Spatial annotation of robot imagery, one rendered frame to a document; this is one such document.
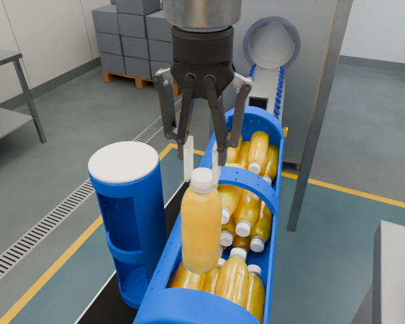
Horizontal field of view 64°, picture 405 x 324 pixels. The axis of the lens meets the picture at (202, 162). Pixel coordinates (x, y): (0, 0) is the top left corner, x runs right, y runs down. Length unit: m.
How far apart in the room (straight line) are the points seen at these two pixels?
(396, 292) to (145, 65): 3.91
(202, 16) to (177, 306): 0.50
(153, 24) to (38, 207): 2.45
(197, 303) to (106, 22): 4.18
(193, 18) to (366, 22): 5.27
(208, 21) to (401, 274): 0.84
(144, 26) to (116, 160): 3.05
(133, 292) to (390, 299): 1.36
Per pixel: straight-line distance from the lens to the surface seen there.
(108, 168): 1.30
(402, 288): 1.00
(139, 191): 1.27
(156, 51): 4.25
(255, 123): 1.31
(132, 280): 2.00
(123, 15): 4.38
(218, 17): 0.37
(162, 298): 0.69
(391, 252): 1.06
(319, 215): 2.67
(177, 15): 0.38
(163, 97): 0.45
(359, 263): 2.46
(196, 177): 0.51
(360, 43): 5.66
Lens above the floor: 1.80
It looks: 36 degrees down
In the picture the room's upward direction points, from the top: straight up
